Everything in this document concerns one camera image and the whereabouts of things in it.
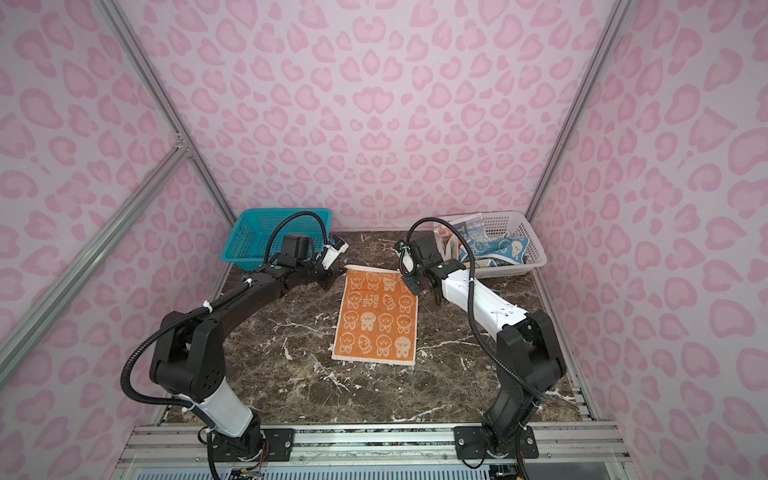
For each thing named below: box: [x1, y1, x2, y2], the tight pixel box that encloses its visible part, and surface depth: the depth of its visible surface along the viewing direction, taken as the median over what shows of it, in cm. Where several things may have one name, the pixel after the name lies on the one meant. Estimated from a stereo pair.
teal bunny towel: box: [459, 236, 529, 264], surface depth 105 cm
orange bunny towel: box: [332, 265, 419, 365], surface depth 95 cm
